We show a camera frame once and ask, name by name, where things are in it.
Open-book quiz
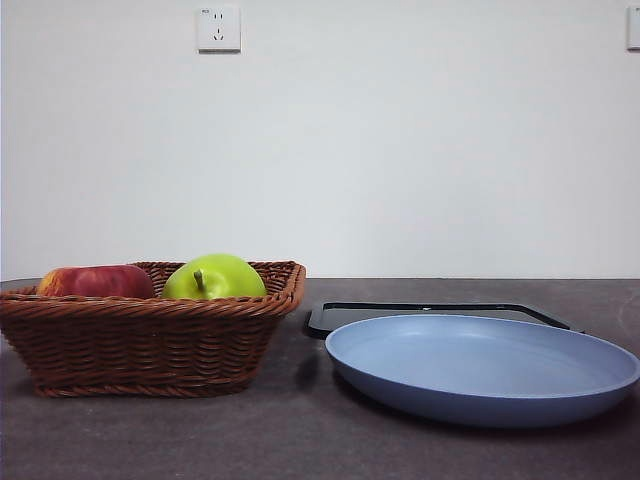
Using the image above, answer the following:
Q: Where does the blue plate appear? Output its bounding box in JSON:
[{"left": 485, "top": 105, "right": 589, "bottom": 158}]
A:
[{"left": 324, "top": 313, "right": 640, "bottom": 429}]

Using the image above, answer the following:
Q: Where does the brown wicker basket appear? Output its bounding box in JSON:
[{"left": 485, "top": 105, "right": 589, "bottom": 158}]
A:
[{"left": 0, "top": 259, "right": 307, "bottom": 399}]

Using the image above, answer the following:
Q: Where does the black flat tray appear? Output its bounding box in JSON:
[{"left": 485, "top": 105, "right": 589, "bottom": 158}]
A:
[{"left": 305, "top": 301, "right": 586, "bottom": 341}]

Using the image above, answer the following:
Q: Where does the green apple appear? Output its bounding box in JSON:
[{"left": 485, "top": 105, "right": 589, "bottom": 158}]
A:
[{"left": 160, "top": 252, "right": 267, "bottom": 301}]

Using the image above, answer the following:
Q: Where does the red apple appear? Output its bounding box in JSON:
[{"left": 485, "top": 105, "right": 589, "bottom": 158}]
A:
[{"left": 35, "top": 264, "right": 155, "bottom": 300}]

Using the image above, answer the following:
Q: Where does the white wall socket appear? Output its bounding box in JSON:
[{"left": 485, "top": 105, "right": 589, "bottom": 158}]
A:
[{"left": 196, "top": 4, "right": 242, "bottom": 55}]

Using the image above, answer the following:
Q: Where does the white wall plate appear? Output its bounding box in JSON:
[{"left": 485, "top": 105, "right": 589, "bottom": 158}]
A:
[{"left": 626, "top": 5, "right": 640, "bottom": 52}]

